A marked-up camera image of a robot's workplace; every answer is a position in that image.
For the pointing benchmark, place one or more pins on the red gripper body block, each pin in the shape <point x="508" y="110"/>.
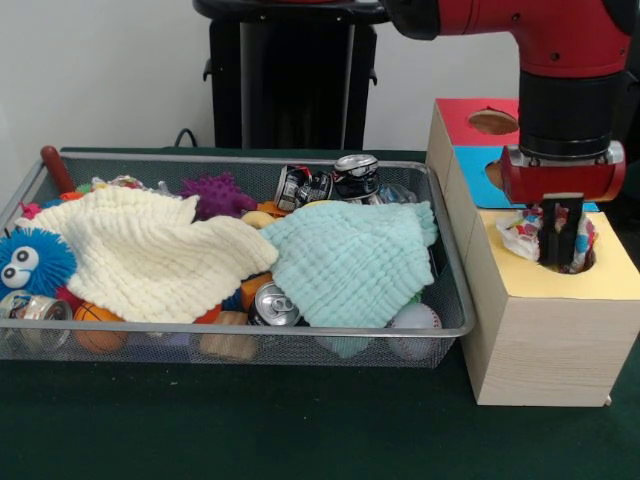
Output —
<point x="560" y="180"/>

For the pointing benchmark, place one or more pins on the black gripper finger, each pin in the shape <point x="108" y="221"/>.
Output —
<point x="570" y="235"/>
<point x="548" y="235"/>

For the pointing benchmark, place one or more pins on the colourful polka dot cloth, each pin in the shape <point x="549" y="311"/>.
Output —
<point x="520" y="235"/>

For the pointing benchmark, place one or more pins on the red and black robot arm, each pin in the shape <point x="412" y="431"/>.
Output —
<point x="565" y="75"/>

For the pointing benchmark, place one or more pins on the wooden box with three holes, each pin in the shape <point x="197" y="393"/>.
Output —
<point x="550" y="350"/>

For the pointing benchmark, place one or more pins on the shallow clear mesh bin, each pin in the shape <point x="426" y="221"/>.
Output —
<point x="350" y="350"/>

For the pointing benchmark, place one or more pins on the neighbouring green covered table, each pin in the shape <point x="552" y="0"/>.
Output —
<point x="630" y="200"/>

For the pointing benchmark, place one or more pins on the black upright stand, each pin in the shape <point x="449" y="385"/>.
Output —
<point x="632" y="120"/>

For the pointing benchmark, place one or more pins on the white baseball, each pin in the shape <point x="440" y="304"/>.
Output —
<point x="417" y="317"/>

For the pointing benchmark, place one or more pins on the mint waffle cloth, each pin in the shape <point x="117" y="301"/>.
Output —
<point x="350" y="260"/>

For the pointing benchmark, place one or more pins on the crushed black and white can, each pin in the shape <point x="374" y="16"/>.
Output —
<point x="357" y="175"/>

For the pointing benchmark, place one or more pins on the crushed black and red can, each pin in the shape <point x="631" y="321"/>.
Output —
<point x="305" y="187"/>

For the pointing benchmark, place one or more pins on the silver drink can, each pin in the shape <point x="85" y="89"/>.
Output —
<point x="275" y="302"/>

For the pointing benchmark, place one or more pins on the dark green table cloth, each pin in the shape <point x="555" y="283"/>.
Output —
<point x="300" y="425"/>

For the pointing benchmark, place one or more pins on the purple spiky toy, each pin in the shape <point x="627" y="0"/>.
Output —
<point x="215" y="192"/>

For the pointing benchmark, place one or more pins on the plain wooden block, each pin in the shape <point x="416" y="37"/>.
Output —
<point x="227" y="345"/>

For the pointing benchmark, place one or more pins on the cream waffle cloth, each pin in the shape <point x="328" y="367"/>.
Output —
<point x="140" y="250"/>

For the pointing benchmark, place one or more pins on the small orange basketball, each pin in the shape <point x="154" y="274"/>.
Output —
<point x="95" y="315"/>

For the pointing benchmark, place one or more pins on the blue spiky ball with eyes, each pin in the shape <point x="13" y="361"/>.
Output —
<point x="45" y="255"/>

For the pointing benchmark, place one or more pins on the labelled tin can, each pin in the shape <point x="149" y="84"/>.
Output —
<point x="35" y="310"/>

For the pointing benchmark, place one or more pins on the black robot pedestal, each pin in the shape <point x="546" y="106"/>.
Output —
<point x="300" y="75"/>

